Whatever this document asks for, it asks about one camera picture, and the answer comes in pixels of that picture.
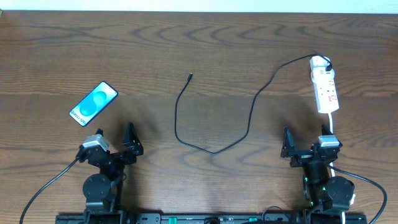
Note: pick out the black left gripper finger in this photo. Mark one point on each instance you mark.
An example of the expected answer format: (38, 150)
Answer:
(131, 141)
(99, 131)

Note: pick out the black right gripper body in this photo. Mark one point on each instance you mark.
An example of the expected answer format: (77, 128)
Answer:
(308, 157)

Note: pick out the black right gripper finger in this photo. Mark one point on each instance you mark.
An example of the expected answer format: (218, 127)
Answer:
(326, 130)
(288, 146)

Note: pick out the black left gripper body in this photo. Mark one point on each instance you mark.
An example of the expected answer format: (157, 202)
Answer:
(112, 157)

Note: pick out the blue Galaxy smartphone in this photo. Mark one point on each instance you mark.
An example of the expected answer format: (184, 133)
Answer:
(93, 103)

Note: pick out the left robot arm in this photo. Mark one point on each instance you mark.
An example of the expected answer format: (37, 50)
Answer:
(103, 190)

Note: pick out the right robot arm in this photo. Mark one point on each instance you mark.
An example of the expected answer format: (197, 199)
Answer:
(329, 196)

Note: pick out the white USB charger plug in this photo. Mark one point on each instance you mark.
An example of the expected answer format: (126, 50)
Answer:
(321, 66)

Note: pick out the white power strip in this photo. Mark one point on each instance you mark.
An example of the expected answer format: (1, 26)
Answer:
(325, 90)

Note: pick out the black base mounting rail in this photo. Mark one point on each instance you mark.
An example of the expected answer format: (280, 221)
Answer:
(156, 218)

